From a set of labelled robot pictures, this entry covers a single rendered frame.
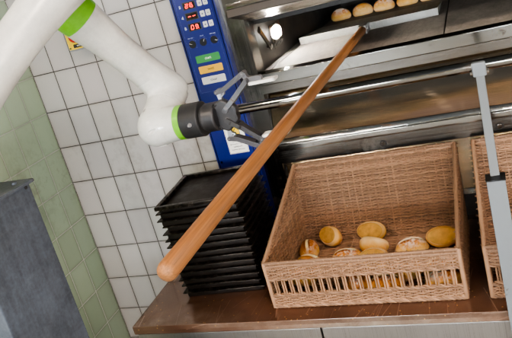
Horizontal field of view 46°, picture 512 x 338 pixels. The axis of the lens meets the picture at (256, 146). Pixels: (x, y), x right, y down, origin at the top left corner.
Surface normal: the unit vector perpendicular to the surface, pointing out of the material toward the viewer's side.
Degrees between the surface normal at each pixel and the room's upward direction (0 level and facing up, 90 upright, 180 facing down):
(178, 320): 0
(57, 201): 90
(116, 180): 90
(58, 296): 90
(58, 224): 90
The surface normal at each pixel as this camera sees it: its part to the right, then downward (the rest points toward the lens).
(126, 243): -0.30, 0.35
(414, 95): -0.37, 0.01
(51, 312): 0.90, -0.12
